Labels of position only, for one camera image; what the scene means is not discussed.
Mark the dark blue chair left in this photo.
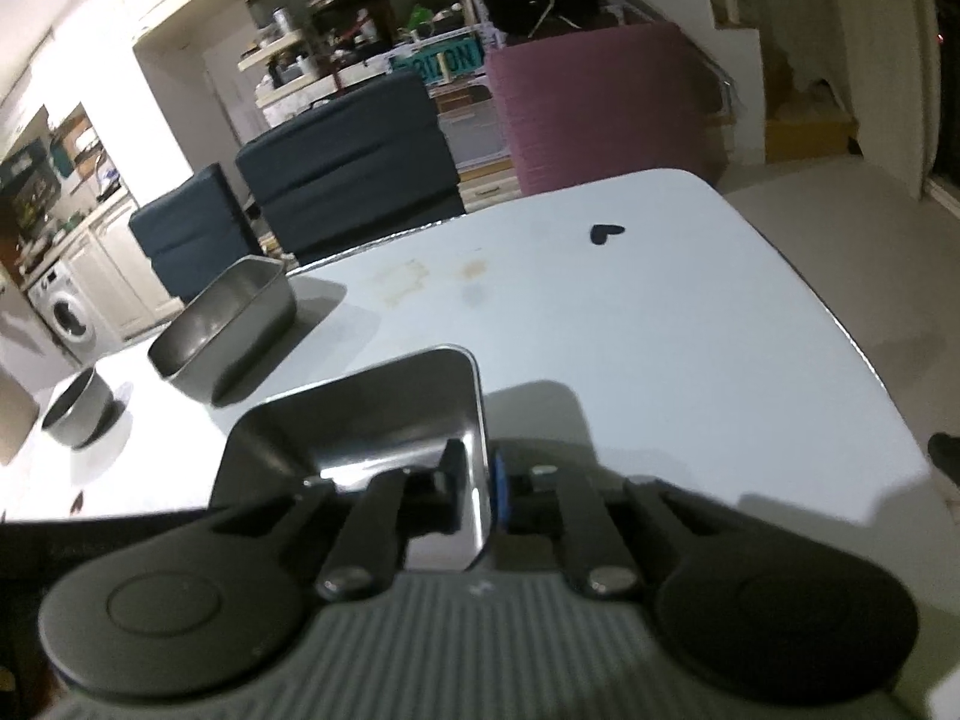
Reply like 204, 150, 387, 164
128, 164, 262, 304

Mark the round steel bowl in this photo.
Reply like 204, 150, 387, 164
41, 367, 114, 449

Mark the teal sign box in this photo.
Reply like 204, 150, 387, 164
389, 34, 485, 86

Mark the maroon chair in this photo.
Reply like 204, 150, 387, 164
487, 23, 721, 195

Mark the square steel tray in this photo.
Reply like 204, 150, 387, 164
210, 346, 493, 572

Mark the dark blue chair right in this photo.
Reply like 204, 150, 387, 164
236, 70, 466, 265

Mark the dark blue chair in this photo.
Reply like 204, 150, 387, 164
236, 70, 466, 265
128, 164, 262, 304

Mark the kitchen cabinet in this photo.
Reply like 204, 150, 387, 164
59, 193, 184, 340

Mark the white washing machine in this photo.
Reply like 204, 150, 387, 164
26, 262, 124, 366

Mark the beige electric kettle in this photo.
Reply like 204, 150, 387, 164
0, 367, 39, 466

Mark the rectangular steel tray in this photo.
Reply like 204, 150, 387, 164
148, 255, 298, 403

